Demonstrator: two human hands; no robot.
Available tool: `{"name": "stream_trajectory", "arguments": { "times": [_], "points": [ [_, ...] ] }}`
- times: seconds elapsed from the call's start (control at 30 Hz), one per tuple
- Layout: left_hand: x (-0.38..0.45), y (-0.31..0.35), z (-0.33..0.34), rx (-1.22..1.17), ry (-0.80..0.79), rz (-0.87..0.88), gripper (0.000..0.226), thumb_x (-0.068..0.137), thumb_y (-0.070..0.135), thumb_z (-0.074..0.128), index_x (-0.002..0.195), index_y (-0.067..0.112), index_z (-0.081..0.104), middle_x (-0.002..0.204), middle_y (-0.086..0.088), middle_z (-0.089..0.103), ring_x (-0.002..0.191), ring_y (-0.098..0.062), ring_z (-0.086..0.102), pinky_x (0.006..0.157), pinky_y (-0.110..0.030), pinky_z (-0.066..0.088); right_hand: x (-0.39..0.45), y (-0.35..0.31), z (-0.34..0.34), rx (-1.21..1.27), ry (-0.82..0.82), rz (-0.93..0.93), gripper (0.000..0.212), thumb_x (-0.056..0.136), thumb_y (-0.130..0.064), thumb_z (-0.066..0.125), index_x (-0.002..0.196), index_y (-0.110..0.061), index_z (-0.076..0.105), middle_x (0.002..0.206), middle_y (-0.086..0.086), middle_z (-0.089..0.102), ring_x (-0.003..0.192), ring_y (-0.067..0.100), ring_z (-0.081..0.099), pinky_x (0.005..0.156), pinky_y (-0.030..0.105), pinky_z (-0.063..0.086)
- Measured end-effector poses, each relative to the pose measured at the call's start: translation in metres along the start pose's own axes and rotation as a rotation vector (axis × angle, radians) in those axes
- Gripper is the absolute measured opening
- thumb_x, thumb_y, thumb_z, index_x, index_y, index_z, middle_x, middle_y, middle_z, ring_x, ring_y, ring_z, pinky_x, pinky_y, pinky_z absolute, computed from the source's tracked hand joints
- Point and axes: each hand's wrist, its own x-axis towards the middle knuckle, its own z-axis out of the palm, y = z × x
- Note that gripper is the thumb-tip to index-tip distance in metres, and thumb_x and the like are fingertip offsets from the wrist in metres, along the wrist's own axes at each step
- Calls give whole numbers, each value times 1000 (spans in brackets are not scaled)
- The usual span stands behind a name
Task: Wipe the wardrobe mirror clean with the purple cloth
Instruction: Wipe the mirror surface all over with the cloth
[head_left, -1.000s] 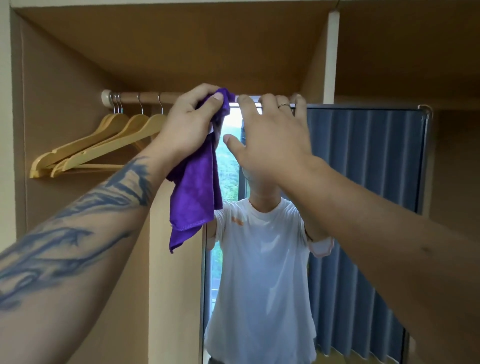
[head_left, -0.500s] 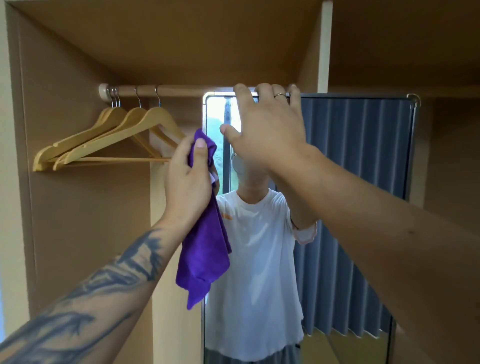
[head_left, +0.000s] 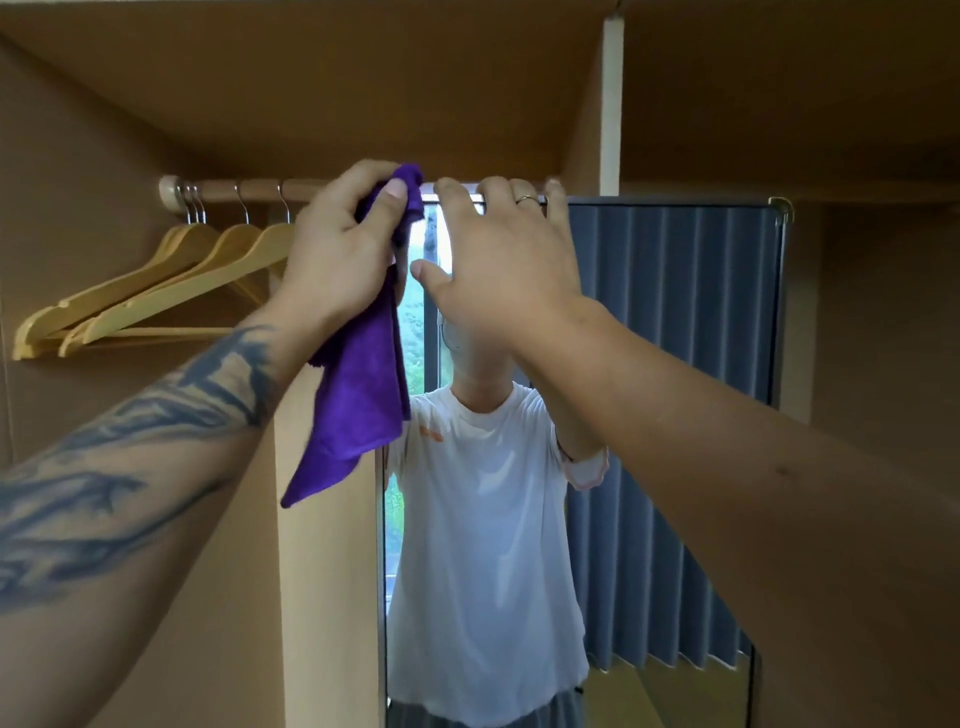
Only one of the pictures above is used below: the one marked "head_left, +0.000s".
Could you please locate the wooden hanging rod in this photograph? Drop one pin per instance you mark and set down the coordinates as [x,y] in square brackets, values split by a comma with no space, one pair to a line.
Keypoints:
[255,190]

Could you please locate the pull-out wardrobe mirror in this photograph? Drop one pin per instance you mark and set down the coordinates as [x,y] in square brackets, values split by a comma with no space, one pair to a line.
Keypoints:
[675,375]

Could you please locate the person's left forearm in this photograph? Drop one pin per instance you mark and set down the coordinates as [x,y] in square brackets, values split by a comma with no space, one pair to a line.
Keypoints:
[135,525]

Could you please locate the purple cleaning cloth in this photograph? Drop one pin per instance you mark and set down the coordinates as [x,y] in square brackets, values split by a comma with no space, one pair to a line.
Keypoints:
[360,397]

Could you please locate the person's right forearm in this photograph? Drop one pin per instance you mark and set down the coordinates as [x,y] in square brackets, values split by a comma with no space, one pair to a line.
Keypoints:
[787,525]

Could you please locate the person's left hand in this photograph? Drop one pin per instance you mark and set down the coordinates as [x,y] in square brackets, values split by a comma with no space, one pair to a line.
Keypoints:
[337,255]

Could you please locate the light wooden wardrobe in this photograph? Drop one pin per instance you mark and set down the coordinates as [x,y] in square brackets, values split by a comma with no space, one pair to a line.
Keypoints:
[112,112]

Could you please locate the wooden clothes hanger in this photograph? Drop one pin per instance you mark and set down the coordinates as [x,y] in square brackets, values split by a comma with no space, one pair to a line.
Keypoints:
[191,240]
[97,300]
[236,240]
[255,255]

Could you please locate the person's right hand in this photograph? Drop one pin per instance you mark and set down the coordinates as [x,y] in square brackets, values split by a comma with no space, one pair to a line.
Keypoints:
[510,277]

